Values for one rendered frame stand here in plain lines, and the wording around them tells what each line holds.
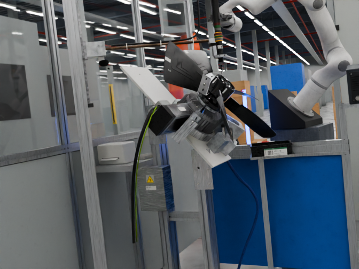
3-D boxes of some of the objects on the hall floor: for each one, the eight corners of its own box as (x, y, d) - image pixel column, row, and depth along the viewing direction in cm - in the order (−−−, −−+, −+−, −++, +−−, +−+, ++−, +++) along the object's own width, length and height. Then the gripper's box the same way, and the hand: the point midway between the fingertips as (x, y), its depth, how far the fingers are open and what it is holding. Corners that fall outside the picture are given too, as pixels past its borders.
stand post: (211, 326, 218) (192, 149, 212) (217, 318, 226) (199, 147, 221) (219, 328, 216) (201, 149, 210) (225, 319, 224) (207, 146, 219)
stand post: (170, 321, 228) (147, 105, 221) (178, 313, 236) (155, 104, 229) (178, 322, 226) (154, 104, 219) (185, 314, 234) (163, 104, 227)
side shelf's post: (141, 313, 242) (124, 166, 237) (144, 309, 245) (128, 165, 240) (147, 313, 240) (130, 166, 235) (150, 310, 244) (134, 165, 238)
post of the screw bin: (271, 301, 238) (258, 158, 233) (271, 299, 242) (257, 157, 237) (277, 301, 238) (263, 158, 233) (276, 299, 241) (263, 157, 236)
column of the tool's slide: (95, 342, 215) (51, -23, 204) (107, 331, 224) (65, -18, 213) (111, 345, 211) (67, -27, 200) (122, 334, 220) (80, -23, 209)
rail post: (352, 294, 237) (341, 154, 232) (353, 291, 240) (342, 153, 235) (360, 295, 235) (349, 153, 230) (361, 292, 238) (350, 152, 234)
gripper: (211, 17, 237) (198, 12, 221) (240, 11, 230) (229, 5, 213) (213, 31, 238) (200, 26, 221) (242, 25, 230) (231, 21, 214)
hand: (216, 17), depth 219 cm, fingers closed on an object, 4 cm apart
